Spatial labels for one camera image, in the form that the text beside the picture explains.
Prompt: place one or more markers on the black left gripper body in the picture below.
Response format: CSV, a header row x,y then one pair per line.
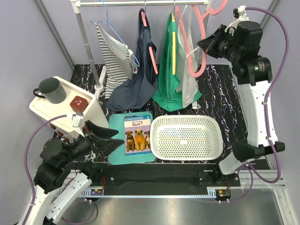
x,y
80,146

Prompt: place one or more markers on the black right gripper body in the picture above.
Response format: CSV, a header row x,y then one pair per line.
x,y
226,48

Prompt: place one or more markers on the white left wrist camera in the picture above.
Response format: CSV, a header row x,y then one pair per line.
x,y
75,118

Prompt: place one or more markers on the dark red cube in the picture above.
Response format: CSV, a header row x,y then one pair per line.
x,y
79,104

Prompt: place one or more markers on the dark grey mug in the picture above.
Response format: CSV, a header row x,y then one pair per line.
x,y
52,90

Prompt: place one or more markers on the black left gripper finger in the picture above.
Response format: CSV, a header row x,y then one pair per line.
x,y
106,147
98,131

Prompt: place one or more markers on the white perforated plastic basket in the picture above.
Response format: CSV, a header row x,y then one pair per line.
x,y
186,138

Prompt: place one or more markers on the teal tray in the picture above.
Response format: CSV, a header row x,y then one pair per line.
x,y
118,157

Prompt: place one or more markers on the green tank top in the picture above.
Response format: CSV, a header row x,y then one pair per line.
x,y
166,96

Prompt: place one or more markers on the striped white tank top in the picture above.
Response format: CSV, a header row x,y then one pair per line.
x,y
118,58

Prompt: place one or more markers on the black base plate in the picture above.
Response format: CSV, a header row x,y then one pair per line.
x,y
163,179

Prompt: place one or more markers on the coral pink hanger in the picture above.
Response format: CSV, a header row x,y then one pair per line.
x,y
150,47

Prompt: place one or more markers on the metal clothes rack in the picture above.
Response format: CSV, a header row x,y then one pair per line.
x,y
76,5

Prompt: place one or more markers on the light blue wire hanger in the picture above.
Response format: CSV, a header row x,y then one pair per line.
x,y
107,22

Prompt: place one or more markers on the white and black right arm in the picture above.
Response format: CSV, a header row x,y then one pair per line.
x,y
240,46

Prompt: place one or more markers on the pink plastic hanger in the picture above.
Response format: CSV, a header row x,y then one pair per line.
x,y
200,19

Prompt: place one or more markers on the navy blue tank top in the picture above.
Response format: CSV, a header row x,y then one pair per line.
x,y
134,93

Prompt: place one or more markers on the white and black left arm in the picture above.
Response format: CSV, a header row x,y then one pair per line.
x,y
43,208

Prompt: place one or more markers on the dog picture book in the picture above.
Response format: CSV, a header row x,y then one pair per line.
x,y
137,135

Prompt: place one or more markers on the yellow hanger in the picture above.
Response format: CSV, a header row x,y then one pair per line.
x,y
173,52

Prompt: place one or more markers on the white storage box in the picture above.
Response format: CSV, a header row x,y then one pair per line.
x,y
46,110

